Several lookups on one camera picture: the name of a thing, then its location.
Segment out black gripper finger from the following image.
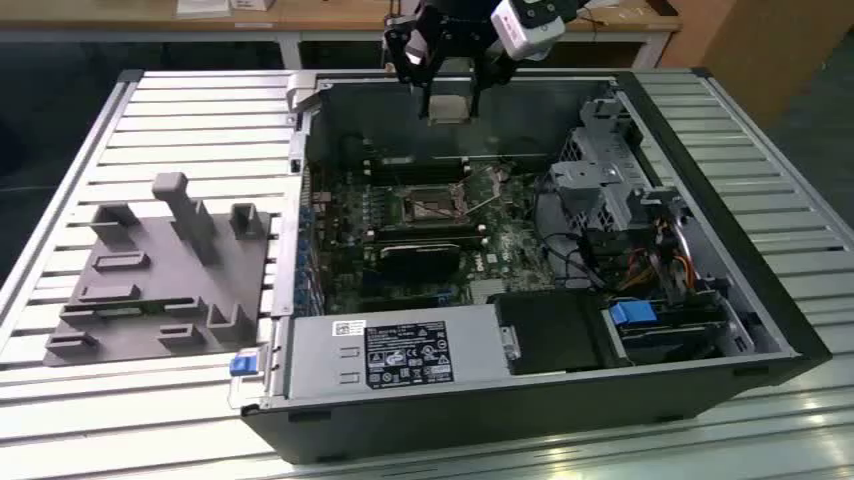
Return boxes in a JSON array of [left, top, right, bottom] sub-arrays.
[[468, 42, 522, 122], [382, 12, 442, 120]]

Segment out silver CPU plate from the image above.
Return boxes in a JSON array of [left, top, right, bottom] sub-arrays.
[[426, 94, 478, 126]]

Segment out metal socket cover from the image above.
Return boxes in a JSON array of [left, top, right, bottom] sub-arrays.
[[450, 167, 512, 211]]

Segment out black RAM slot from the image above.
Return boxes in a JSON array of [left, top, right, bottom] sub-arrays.
[[366, 157, 468, 171], [373, 225, 482, 237], [370, 234, 482, 247], [366, 169, 468, 184]]

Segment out CPU socket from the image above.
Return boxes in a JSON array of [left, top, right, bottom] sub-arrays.
[[397, 185, 462, 226]]

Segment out metal drive cage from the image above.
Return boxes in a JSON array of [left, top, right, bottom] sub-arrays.
[[549, 97, 668, 231]]

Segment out green motherboard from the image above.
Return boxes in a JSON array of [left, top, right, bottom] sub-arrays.
[[309, 154, 559, 316]]

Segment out black graphics card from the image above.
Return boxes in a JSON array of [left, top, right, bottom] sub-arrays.
[[376, 240, 461, 279]]

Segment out silver chipset heatsink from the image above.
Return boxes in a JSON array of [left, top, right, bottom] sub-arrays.
[[469, 279, 509, 304]]

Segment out wooden desk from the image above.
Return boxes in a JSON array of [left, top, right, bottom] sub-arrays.
[[0, 0, 683, 70]]

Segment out wooden cabinet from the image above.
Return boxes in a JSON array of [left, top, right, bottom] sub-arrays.
[[692, 0, 854, 131]]

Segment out blue disk carrier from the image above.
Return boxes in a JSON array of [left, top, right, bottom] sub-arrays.
[[609, 298, 659, 331]]

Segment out grey parts rack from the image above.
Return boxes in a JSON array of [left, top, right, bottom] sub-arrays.
[[39, 172, 274, 369]]

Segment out grey power supply unit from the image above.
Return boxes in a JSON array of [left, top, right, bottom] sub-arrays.
[[276, 312, 514, 406]]

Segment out black PC case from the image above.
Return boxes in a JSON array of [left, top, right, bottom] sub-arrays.
[[238, 67, 833, 464]]

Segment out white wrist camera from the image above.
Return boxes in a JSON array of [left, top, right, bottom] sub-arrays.
[[489, 0, 569, 62]]

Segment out grey case handle block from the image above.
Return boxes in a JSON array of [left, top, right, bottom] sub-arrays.
[[285, 71, 318, 110]]

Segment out black cable bundle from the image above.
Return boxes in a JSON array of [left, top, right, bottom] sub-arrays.
[[537, 227, 609, 292]]

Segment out coloured power wires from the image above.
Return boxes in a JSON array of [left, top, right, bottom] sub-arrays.
[[616, 247, 696, 296]]

